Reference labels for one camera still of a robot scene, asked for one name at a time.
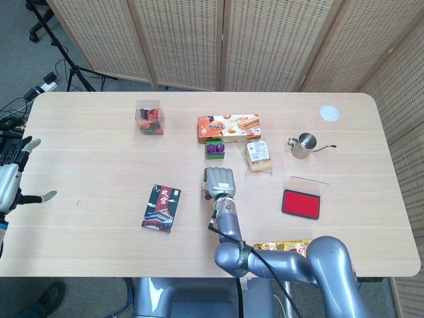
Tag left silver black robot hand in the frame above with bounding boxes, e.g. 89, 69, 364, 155
0, 136, 58, 213

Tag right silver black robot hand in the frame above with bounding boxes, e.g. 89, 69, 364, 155
201, 166, 237, 201

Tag red ink pad clear lid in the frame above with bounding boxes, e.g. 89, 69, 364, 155
281, 176, 329, 220

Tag small steel pitcher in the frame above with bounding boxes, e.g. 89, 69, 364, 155
287, 132, 337, 160

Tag purple green toy block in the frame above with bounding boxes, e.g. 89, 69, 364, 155
205, 138, 227, 162

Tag wrapped yellow cake slice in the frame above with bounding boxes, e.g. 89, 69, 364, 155
244, 138, 275, 178

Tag orange egg roll biscuit box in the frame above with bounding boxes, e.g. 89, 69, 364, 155
197, 113, 262, 144

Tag dark palace print card box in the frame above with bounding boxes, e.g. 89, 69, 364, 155
141, 184, 182, 234

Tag gold foil snack packet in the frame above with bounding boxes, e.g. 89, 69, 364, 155
253, 238, 314, 258

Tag clear box orange black pieces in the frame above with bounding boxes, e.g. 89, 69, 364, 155
134, 99, 166, 136

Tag white power strip with adapter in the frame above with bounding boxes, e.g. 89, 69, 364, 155
25, 72, 59, 99

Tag black leather shoe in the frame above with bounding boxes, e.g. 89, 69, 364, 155
25, 281, 67, 318

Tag grey robot torso base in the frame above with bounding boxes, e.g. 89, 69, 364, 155
132, 277, 276, 318

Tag white round table grommet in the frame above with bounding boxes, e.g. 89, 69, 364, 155
319, 104, 341, 122

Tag black tripod stand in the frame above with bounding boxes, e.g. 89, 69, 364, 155
25, 0, 117, 92

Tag wood rattan folding screen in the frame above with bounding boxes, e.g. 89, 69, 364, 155
46, 0, 424, 318

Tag black office chair wheel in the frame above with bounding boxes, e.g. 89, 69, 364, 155
28, 6, 56, 42

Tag black floor cable bundle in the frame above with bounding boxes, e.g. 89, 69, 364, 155
0, 95, 34, 160

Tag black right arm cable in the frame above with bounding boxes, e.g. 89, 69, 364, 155
207, 218, 299, 318

